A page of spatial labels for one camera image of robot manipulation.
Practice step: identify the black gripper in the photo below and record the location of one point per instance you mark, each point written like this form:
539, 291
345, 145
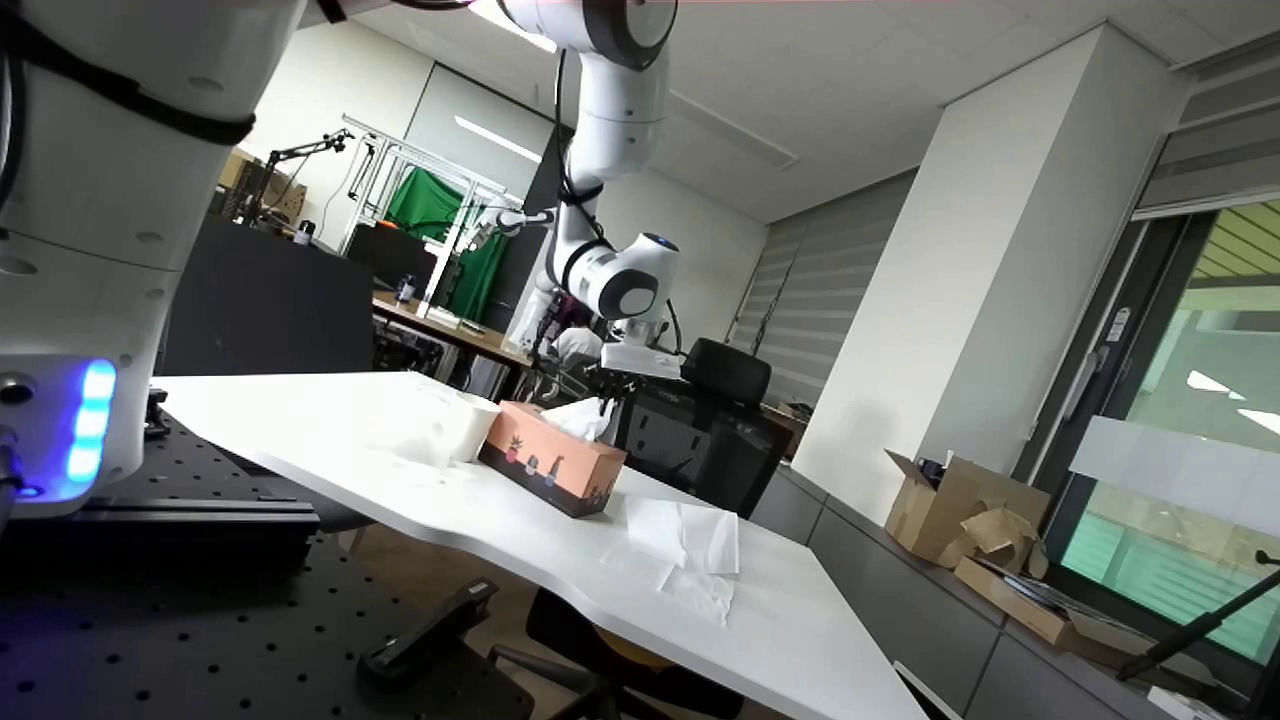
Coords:
627, 366

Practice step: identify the white tissue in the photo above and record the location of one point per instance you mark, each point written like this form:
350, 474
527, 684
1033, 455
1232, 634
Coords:
448, 433
698, 552
581, 416

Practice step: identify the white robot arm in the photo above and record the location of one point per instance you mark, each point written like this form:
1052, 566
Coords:
116, 121

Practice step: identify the orange tissue box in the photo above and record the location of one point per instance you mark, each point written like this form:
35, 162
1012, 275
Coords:
550, 461

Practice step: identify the white tissue behind box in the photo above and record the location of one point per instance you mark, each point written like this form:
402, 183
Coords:
448, 433

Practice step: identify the white tissue on table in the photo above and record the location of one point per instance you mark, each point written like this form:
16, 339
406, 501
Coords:
698, 552

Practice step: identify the open cardboard box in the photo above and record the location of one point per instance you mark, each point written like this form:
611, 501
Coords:
986, 529

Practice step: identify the black office chair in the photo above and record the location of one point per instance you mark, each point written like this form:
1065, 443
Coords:
726, 375

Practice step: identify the wooden desk background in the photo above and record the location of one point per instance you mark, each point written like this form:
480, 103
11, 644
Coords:
447, 329

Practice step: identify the black clamp on plate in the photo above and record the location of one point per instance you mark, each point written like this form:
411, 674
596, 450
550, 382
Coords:
413, 649

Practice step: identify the black monitor panel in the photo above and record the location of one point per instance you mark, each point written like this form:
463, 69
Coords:
255, 302

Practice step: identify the grey low cabinet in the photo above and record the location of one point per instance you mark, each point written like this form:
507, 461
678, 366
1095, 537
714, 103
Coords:
948, 640

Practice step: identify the black tripod stand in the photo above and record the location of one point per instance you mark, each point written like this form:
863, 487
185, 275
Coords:
1201, 626

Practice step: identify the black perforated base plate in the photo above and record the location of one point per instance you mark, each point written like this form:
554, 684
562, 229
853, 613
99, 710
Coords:
209, 591

